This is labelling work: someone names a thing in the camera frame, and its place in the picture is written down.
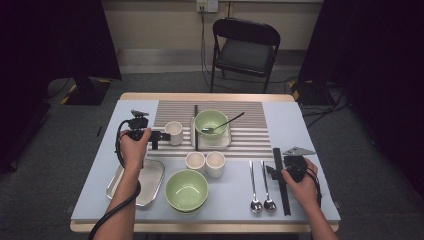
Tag black folding chair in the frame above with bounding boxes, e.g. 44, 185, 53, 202
209, 17, 282, 94

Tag black floor cables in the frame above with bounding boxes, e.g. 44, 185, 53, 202
301, 83, 351, 129

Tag black stand base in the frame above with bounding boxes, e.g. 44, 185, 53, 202
289, 79, 334, 107
61, 77, 113, 107

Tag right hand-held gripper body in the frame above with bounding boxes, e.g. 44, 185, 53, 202
282, 146, 317, 183

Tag wooden table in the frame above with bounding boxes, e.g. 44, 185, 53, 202
69, 92, 341, 234

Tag light blue table cover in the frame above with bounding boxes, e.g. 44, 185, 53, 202
70, 99, 342, 224

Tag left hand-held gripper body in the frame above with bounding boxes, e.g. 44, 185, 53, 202
126, 109, 160, 142

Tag silver metal tray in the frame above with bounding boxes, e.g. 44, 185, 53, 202
105, 158, 166, 208

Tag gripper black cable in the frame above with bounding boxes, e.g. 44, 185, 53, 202
87, 119, 143, 240
306, 166, 324, 208

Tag brown striped placemat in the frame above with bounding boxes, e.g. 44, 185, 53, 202
147, 99, 275, 160

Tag white wall socket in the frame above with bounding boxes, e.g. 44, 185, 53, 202
195, 0, 219, 14

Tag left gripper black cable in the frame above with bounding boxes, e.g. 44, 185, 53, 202
87, 119, 143, 240

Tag metal spoon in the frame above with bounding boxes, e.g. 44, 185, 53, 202
260, 160, 278, 214
249, 160, 264, 214
200, 111, 246, 134

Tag person's right hand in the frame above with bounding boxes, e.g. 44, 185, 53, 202
280, 157, 320, 208

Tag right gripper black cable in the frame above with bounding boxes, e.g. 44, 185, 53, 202
306, 166, 324, 208

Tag green bowl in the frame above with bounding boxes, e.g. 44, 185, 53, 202
194, 109, 230, 141
164, 168, 210, 212
167, 203, 208, 216

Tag white cup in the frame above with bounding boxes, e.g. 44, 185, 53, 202
184, 150, 207, 174
164, 120, 185, 147
205, 150, 227, 179

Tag round grey base plate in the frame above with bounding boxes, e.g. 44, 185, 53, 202
47, 77, 78, 100

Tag row of black chopsticks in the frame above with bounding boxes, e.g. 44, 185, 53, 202
272, 147, 292, 217

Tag white square plate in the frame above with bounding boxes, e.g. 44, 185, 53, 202
189, 114, 233, 150

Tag person's left hand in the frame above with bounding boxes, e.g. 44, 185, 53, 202
119, 127, 153, 172

